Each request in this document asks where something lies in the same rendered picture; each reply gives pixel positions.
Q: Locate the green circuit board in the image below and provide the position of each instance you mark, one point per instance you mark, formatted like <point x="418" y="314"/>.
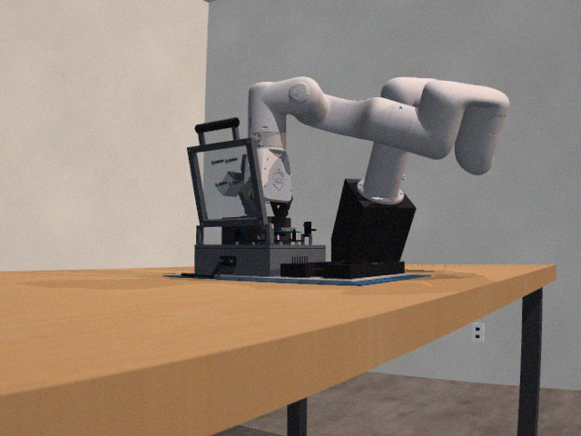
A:
<point x="276" y="230"/>

